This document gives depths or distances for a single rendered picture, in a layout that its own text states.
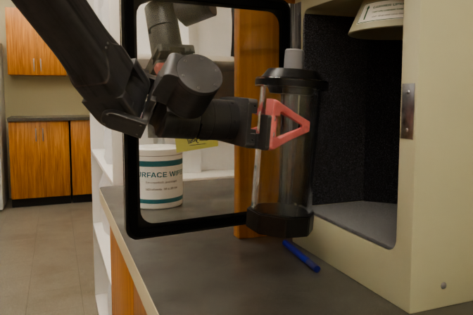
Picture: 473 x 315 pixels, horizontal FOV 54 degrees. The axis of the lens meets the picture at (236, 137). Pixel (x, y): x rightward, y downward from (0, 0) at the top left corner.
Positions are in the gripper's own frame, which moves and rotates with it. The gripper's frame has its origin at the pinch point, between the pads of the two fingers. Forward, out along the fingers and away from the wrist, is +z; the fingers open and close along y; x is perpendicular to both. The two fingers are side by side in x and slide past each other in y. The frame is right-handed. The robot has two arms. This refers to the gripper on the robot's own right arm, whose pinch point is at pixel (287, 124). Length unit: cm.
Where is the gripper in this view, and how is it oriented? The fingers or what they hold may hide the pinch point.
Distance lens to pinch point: 70.2
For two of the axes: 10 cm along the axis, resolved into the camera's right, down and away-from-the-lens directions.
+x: -0.8, 9.9, 0.7
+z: 9.1, 0.4, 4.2
